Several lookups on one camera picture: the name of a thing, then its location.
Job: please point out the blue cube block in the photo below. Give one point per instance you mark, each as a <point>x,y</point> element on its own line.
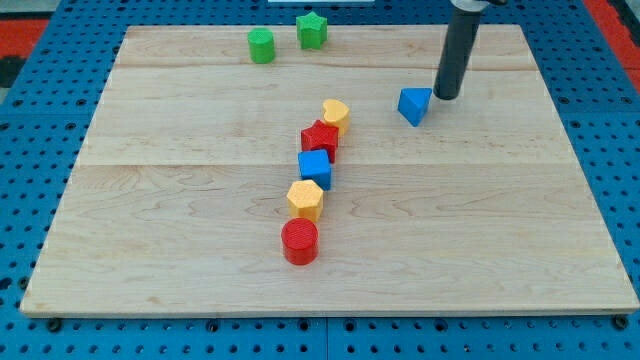
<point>315,165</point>

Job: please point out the yellow hexagon block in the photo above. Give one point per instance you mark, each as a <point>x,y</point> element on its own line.
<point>305,199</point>

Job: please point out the red star block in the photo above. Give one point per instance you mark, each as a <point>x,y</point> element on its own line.
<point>321,136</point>

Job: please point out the red cylinder block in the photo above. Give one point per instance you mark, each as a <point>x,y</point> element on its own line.
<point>299,237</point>

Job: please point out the yellow heart block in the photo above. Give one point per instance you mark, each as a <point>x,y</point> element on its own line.
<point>336,114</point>

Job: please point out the blue triangle block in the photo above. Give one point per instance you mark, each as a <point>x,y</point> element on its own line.
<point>413,104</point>

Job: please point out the light wooden board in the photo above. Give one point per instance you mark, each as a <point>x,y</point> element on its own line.
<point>175,206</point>

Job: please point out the green cylinder block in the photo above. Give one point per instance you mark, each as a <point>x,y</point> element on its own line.
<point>261,44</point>

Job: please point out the green star block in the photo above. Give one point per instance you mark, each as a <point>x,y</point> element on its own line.
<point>312,30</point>

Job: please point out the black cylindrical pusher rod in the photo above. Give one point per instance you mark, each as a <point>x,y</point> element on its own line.
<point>459,41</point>

